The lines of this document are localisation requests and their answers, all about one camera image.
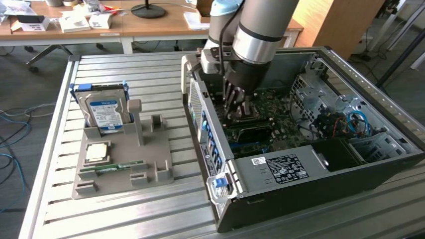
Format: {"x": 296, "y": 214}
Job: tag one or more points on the grey chipset heatsink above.
{"x": 283, "y": 145}

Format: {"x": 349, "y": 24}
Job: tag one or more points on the green RAM stick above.
{"x": 112, "y": 166}

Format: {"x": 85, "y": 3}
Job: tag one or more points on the small white box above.
{"x": 99, "y": 22}

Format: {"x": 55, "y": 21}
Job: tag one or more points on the open white box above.
{"x": 75, "y": 23}

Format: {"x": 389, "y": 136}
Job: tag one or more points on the grey parts rack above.
{"x": 123, "y": 154}

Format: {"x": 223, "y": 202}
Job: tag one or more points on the clear plastic bag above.
{"x": 16, "y": 8}

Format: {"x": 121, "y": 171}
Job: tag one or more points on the hard disk with blue bracket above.
{"x": 103, "y": 112}

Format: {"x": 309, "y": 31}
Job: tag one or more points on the silver CPU chip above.
{"x": 96, "y": 152}

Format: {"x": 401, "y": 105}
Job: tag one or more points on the grey cup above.
{"x": 53, "y": 3}

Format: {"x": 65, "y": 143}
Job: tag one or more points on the black round lamp base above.
{"x": 148, "y": 11}

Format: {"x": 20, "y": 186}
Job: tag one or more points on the open black PC case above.
{"x": 299, "y": 211}

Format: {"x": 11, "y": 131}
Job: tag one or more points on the stack of white papers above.
{"x": 196, "y": 22}

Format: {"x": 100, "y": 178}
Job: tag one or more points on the black and white box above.
{"x": 33, "y": 25}

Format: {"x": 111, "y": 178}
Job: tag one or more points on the blue expansion slot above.
{"x": 237, "y": 145}

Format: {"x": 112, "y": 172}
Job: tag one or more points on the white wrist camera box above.
{"x": 211, "y": 62}

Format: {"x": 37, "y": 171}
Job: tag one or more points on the perforated metal disk bay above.
{"x": 308, "y": 99}

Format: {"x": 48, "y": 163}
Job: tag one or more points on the silver drive tray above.
{"x": 378, "y": 149}

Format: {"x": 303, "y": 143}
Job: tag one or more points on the white table frame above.
{"x": 402, "y": 22}

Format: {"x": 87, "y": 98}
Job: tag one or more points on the wooden cabinet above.
{"x": 332, "y": 25}

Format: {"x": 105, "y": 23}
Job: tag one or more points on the green motherboard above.
{"x": 285, "y": 124}

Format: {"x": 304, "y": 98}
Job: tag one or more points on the roll of tape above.
{"x": 69, "y": 3}

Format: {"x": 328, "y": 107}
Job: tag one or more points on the grey power supply unit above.
{"x": 285, "y": 166}

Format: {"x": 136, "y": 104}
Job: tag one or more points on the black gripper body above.
{"x": 247, "y": 74}

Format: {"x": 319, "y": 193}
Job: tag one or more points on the black slanted pole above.
{"x": 398, "y": 57}

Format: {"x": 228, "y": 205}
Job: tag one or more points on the brown cardboard box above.
{"x": 203, "y": 7}

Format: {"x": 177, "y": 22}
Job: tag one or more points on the grey wheeled desk foot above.
{"x": 43, "y": 53}

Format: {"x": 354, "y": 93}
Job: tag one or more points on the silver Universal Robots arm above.
{"x": 263, "y": 30}

